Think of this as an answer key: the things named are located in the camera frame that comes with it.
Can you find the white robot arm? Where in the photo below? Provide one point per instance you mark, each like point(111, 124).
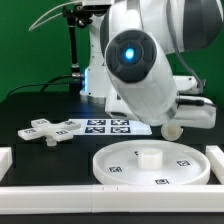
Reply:
point(136, 36)

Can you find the white front fence rail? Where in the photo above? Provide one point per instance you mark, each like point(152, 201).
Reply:
point(104, 198)

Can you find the white fence block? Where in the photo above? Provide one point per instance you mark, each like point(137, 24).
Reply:
point(5, 160)
point(216, 157)

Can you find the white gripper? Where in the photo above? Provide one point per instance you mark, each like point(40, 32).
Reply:
point(195, 112)

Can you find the white right fence block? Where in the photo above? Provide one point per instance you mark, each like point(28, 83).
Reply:
point(216, 157)

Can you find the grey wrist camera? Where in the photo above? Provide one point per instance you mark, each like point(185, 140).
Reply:
point(186, 85)

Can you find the black camera stand pole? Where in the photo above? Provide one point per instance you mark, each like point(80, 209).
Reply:
point(76, 17)

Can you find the white round table top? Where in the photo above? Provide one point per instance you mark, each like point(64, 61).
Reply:
point(150, 162)

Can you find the white marker sheet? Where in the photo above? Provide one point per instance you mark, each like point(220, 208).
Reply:
point(111, 127)

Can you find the white cross-shaped table base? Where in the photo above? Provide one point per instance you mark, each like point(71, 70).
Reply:
point(54, 133)

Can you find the white left fence block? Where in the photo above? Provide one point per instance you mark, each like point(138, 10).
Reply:
point(5, 160)

